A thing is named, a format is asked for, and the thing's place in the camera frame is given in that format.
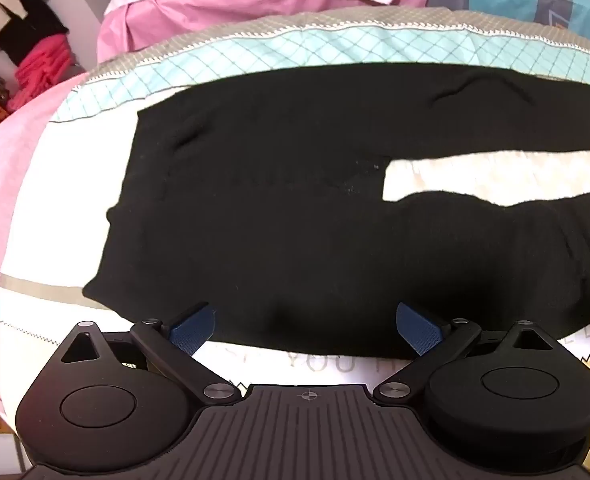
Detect black pants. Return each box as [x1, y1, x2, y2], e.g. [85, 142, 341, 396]
[82, 62, 590, 361]

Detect pink-red clothes pile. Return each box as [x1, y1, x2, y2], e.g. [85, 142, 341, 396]
[6, 34, 75, 112]

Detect pink bedsheet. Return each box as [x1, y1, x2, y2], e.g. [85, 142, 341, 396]
[0, 72, 92, 433]

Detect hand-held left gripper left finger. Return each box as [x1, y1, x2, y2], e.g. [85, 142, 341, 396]
[61, 302, 237, 407]

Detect teal and beige patterned quilt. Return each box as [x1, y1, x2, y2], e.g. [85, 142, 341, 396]
[0, 5, 590, 411]

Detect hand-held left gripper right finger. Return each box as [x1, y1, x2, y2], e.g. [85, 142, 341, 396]
[372, 302, 552, 405]

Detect pink and blue pillow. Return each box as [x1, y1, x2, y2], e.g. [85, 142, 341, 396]
[96, 0, 428, 63]

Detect black hanging clothes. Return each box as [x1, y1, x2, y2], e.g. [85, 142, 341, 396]
[0, 0, 70, 68]

